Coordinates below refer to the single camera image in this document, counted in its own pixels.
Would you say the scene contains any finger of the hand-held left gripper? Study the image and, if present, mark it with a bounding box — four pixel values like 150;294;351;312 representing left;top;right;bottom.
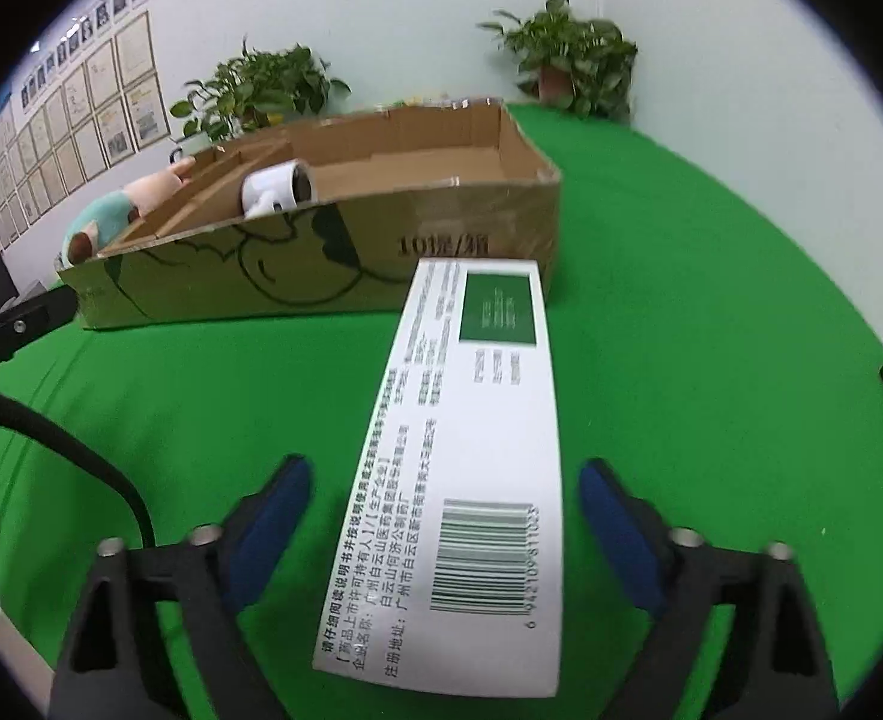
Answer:
0;286;82;383

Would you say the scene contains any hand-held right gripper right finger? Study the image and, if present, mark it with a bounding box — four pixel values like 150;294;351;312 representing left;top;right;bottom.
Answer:
577;456;840;720

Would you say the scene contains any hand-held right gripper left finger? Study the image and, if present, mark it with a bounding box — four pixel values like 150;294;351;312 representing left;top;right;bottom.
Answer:
49;452;315;720

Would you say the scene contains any white medicine box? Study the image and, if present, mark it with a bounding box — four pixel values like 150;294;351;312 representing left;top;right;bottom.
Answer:
312;259;566;698

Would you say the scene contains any narrow cardboard box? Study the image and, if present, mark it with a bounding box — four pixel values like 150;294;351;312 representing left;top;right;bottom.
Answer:
100;139;300;254

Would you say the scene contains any large printed cardboard box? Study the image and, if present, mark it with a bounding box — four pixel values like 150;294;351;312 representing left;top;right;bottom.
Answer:
57;99;564;331

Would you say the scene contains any white hair dryer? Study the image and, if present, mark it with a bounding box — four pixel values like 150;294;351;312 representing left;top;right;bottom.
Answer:
240;160;321;220

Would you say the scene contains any pink and teal plush toy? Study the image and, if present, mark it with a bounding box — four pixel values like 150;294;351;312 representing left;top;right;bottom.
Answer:
62;157;196;267

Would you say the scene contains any green tablecloth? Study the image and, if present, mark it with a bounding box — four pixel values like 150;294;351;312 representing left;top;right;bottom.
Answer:
0;101;883;720

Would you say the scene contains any potted plant with white pot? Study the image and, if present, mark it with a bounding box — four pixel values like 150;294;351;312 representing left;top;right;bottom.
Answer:
171;36;352;158

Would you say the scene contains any row of portrait photos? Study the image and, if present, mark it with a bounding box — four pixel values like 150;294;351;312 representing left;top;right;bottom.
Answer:
17;0;255;110

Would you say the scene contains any potted plant with brown pot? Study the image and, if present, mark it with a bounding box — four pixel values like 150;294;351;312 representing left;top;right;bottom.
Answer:
478;0;639;123

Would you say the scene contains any wall of framed certificates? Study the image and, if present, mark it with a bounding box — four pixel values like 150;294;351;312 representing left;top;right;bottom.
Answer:
0;11;172;248

